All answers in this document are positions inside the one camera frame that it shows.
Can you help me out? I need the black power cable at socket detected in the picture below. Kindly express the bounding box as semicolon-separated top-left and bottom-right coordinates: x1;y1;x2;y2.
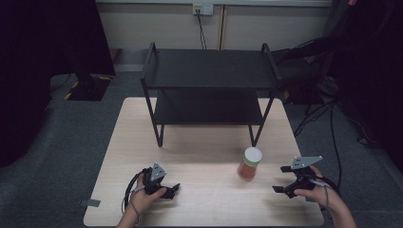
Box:
196;9;208;50

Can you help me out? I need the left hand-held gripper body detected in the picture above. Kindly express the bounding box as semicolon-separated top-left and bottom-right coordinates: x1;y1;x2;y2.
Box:
143;161;169;196

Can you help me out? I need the hand-held gripper cable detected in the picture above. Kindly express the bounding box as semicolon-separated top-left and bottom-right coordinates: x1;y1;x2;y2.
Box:
121;168;150;224
310;176;342;212

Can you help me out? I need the white wall socket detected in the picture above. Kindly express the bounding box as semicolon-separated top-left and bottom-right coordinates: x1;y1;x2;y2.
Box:
192;3;215;16

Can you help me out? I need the black office chair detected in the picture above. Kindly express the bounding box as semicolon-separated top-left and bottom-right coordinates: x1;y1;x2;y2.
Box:
270;37;337;107

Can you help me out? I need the grey tape piece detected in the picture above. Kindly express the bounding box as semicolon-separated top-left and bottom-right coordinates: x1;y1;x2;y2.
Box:
78;198;102;208

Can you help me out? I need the left hand-held gripper cable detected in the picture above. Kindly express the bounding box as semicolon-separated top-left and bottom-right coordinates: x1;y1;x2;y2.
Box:
121;168;150;224

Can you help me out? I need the person's right hand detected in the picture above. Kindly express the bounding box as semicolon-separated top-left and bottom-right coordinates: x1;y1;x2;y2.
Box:
293;165;337;212

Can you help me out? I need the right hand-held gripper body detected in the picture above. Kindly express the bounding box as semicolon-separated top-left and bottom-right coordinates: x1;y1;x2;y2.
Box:
283;155;324;200

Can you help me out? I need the dark curtain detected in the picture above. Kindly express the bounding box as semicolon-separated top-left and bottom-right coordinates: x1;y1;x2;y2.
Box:
0;0;117;169
327;0;403;174

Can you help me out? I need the black two-tier metal shelf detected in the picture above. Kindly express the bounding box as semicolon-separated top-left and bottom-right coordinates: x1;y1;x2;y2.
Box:
140;42;283;148

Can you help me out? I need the black stand base striped tape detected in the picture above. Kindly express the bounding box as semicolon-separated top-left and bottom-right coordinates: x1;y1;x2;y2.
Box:
64;72;114;103

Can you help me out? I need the black floor cable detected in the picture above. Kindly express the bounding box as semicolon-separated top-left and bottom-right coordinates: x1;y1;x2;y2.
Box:
293;98;344;191

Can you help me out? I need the person's left hand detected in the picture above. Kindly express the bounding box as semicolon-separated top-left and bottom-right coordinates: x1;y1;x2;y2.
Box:
128;173;168;219

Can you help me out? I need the right hand-held gripper cable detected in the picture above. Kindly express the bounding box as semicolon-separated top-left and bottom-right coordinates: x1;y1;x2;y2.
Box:
310;176;342;212

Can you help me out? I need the orange jar with white lid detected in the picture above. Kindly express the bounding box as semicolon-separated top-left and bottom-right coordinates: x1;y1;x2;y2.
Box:
237;146;263;182

